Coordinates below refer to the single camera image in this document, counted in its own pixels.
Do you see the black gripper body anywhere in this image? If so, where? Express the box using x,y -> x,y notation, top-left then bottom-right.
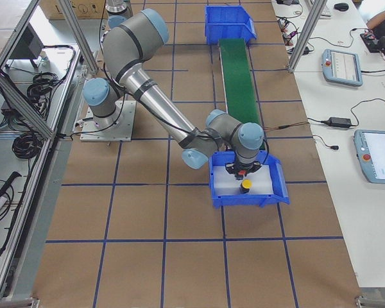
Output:
225,161 -> 262,174

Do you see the yellow push button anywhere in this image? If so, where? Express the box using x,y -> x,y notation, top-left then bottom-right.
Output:
239,179 -> 252,194

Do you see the blue bin near arm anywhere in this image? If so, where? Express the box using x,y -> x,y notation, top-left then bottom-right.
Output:
209,151 -> 290,208
205,5 -> 257,45

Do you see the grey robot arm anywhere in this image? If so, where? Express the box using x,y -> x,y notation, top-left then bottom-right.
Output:
83,8 -> 264,180
105,0 -> 132,29

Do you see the white foam pad right bin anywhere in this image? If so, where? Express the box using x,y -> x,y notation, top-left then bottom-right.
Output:
213,166 -> 273,195

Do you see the green conveyor belt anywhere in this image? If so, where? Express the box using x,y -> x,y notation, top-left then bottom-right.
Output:
218,38 -> 266,151

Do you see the black power adapter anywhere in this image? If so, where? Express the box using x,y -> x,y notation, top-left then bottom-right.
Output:
328,117 -> 352,128

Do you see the near teach pendant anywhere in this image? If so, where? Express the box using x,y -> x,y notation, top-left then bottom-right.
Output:
354,130 -> 385,184

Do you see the teach pendant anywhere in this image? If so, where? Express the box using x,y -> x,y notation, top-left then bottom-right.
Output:
354,130 -> 385,184
321,49 -> 363,87

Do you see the far teach pendant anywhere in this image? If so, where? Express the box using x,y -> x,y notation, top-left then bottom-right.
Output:
321,49 -> 363,87

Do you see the black computer mouse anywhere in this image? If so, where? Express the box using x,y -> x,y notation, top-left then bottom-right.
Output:
334,3 -> 349,12

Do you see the black monitor on bench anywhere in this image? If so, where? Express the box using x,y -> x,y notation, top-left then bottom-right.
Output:
10,23 -> 44,68

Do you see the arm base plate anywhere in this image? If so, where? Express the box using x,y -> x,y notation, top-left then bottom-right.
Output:
80,100 -> 137,142

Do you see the aluminium frame post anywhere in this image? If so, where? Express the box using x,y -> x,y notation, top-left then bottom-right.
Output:
287,0 -> 326,73

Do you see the black coiled cable lower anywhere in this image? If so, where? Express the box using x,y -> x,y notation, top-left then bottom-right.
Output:
12,132 -> 40,160

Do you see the black coiled cable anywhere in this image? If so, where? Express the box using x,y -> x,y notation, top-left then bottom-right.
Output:
26,72 -> 59,107
12,132 -> 40,160

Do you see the black coiled cable upper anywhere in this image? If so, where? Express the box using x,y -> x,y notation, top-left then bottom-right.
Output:
26,72 -> 59,107

